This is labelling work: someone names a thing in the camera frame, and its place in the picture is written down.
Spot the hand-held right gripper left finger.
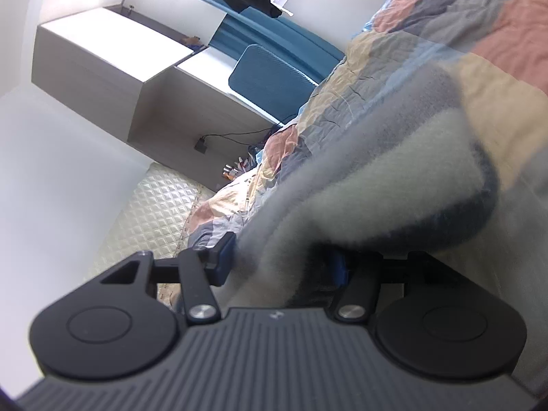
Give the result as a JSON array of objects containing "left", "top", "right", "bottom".
[{"left": 99, "top": 231, "right": 237, "bottom": 325}]

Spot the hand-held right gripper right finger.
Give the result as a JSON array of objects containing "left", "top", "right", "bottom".
[{"left": 327, "top": 248, "right": 465, "bottom": 323}]

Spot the cream striped sweater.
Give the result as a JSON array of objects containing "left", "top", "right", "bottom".
[{"left": 237, "top": 64, "right": 501, "bottom": 309}]

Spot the patchwork pillow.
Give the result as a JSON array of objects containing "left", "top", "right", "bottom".
[{"left": 186, "top": 180, "right": 266, "bottom": 251}]

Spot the cream quilted headboard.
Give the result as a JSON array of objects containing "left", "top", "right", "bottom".
[{"left": 86, "top": 162, "right": 219, "bottom": 300}]

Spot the group of small bottles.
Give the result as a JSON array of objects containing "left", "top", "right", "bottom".
[{"left": 220, "top": 154, "right": 262, "bottom": 180}]

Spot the grey wooden wardrobe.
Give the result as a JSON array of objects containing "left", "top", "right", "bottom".
[{"left": 32, "top": 4, "right": 283, "bottom": 189}]

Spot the blue curtain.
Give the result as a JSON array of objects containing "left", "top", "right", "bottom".
[{"left": 208, "top": 2, "right": 345, "bottom": 86}]

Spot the patchwork quilt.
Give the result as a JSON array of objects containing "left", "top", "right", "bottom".
[{"left": 186, "top": 0, "right": 548, "bottom": 395}]

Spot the black cable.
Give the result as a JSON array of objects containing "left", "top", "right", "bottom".
[{"left": 201, "top": 122, "right": 285, "bottom": 146}]

